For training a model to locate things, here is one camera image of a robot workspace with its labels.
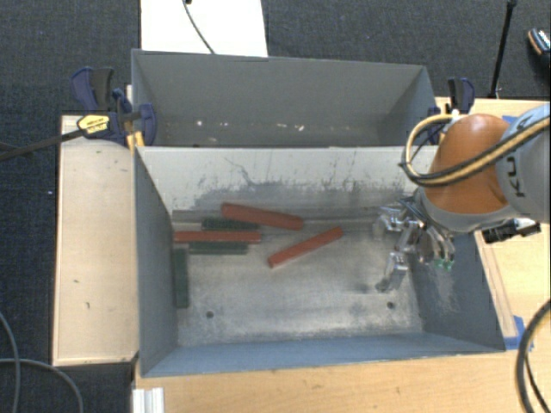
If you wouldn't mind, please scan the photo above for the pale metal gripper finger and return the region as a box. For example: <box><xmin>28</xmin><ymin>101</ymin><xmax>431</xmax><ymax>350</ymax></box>
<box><xmin>375</xmin><ymin>250</ymin><xmax>409</xmax><ymax>293</ymax></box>
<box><xmin>372</xmin><ymin>212</ymin><xmax>410</xmax><ymax>237</ymax></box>

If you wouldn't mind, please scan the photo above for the dark green flat block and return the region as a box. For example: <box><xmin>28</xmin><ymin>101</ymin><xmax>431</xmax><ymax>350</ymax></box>
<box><xmin>173</xmin><ymin>248</ymin><xmax>191</xmax><ymax>310</ymax></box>
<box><xmin>188</xmin><ymin>242</ymin><xmax>250</xmax><ymax>256</ymax></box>
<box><xmin>201</xmin><ymin>217</ymin><xmax>261</xmax><ymax>232</ymax></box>

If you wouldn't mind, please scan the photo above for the black cylinder on white bracket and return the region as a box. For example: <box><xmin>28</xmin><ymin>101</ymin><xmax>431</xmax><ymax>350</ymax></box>
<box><xmin>480</xmin><ymin>219</ymin><xmax>542</xmax><ymax>245</ymax></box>

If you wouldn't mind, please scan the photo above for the red-brown flat block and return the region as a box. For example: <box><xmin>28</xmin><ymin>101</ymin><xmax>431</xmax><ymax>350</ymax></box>
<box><xmin>173</xmin><ymin>230</ymin><xmax>263</xmax><ymax>244</ymax></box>
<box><xmin>266</xmin><ymin>226</ymin><xmax>345</xmax><ymax>270</ymax></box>
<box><xmin>220</xmin><ymin>202</ymin><xmax>305</xmax><ymax>232</ymax></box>

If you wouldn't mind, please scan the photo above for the grey metal bin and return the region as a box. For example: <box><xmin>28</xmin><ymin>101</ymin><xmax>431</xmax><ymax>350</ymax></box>
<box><xmin>130</xmin><ymin>48</ymin><xmax>507</xmax><ymax>379</ymax></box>

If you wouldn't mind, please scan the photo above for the pale wood flat board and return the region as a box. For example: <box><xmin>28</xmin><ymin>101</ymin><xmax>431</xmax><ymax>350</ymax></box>
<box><xmin>51</xmin><ymin>114</ymin><xmax>141</xmax><ymax>367</ymax></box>

